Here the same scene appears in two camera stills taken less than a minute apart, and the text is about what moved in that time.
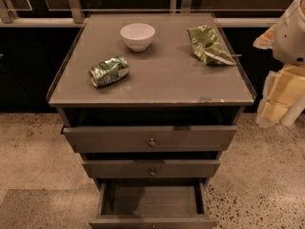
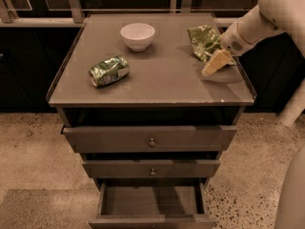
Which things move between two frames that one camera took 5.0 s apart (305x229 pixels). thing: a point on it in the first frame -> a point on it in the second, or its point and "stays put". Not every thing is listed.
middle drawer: x=152 y=168 stays put
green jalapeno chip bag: x=208 y=47 stays put
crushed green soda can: x=109 y=72 stays put
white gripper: x=292 y=38 -> x=230 y=41
